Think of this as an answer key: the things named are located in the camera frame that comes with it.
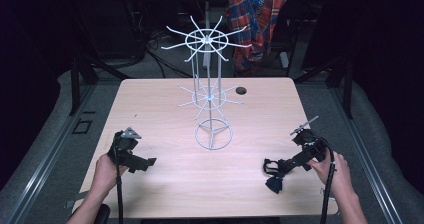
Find black strap accessory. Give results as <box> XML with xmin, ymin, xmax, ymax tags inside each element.
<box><xmin>262</xmin><ymin>157</ymin><xmax>285</xmax><ymax>195</ymax></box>

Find plaid red blue cloth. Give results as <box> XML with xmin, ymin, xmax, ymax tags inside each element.
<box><xmin>226</xmin><ymin>0</ymin><xmax>288</xmax><ymax>78</ymax></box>

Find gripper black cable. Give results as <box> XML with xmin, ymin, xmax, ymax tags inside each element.
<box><xmin>311</xmin><ymin>135</ymin><xmax>337</xmax><ymax>224</ymax></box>
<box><xmin>112</xmin><ymin>133</ymin><xmax>125</xmax><ymax>224</ymax></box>

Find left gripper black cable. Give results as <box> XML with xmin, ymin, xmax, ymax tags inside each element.
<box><xmin>112</xmin><ymin>133</ymin><xmax>125</xmax><ymax>224</ymax></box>

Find person's left hand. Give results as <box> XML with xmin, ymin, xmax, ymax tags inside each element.
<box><xmin>94</xmin><ymin>153</ymin><xmax>130</xmax><ymax>194</ymax></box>

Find person's right hand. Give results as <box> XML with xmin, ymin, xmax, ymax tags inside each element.
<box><xmin>306</xmin><ymin>149</ymin><xmax>350</xmax><ymax>198</ymax></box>

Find black metal frame stand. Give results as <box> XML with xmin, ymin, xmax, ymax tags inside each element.
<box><xmin>68</xmin><ymin>3</ymin><xmax>131</xmax><ymax>117</ymax></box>
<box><xmin>293</xmin><ymin>3</ymin><xmax>355</xmax><ymax>120</ymax></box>

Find black floor cables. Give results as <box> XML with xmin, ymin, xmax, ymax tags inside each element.
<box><xmin>141</xmin><ymin>30</ymin><xmax>194</xmax><ymax>79</ymax></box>

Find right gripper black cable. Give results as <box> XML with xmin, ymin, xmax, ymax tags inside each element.
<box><xmin>311</xmin><ymin>135</ymin><xmax>337</xmax><ymax>224</ymax></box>

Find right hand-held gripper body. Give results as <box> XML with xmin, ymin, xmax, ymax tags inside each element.
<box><xmin>289</xmin><ymin>115</ymin><xmax>330</xmax><ymax>166</ymax></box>

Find aluminium floor rail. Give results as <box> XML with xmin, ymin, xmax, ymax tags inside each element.
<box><xmin>328</xmin><ymin>85</ymin><xmax>406</xmax><ymax>224</ymax></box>
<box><xmin>6</xmin><ymin>83</ymin><xmax>98</xmax><ymax>224</ymax></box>

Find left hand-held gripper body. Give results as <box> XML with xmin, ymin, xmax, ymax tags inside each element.
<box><xmin>106</xmin><ymin>126</ymin><xmax>143</xmax><ymax>172</ymax></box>

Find white wire rotating display rack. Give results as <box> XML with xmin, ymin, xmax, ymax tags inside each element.
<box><xmin>160</xmin><ymin>15</ymin><xmax>253</xmax><ymax>151</ymax></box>

